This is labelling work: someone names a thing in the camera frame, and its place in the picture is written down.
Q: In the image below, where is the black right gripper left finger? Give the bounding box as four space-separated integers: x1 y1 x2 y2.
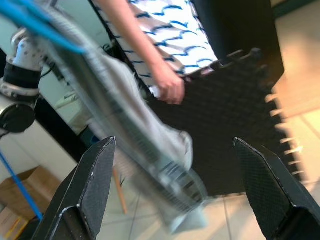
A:
31 136 117 240

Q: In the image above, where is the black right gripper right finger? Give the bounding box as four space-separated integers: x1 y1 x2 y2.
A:
233 136 320 240

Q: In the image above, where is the black foam mat tile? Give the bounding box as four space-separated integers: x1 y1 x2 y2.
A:
143 47 307 198

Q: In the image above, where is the grey printed shirt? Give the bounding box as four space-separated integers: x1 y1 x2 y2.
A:
37 0 210 236

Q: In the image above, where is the blue plastic clothes hanger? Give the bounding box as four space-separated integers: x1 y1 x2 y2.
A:
0 0 86 221

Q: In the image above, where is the person's right hand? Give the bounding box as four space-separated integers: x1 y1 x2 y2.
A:
151 65 186 106

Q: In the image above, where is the brown cardboard box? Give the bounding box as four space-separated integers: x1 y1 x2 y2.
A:
0 165 63 222

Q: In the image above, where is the person in patterned dress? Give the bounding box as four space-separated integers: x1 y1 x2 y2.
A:
91 0 219 95

